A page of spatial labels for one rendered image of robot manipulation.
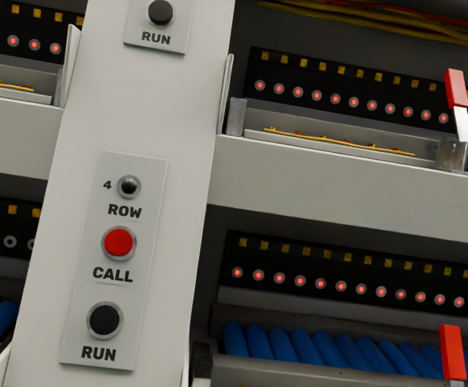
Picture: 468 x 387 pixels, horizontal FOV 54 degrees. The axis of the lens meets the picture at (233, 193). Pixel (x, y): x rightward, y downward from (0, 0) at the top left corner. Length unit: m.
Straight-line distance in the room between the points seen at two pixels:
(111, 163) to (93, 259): 0.06
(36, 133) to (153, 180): 0.08
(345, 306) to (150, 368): 0.25
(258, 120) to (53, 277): 0.19
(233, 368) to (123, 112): 0.19
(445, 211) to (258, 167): 0.13
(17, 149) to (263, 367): 0.22
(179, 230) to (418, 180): 0.16
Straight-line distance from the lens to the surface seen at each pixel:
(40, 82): 0.39
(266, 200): 0.30
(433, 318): 0.51
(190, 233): 0.28
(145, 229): 0.28
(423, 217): 0.34
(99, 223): 0.28
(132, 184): 0.28
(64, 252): 0.28
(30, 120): 0.31
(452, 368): 0.36
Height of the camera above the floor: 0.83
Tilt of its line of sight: 13 degrees up
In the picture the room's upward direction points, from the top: 7 degrees clockwise
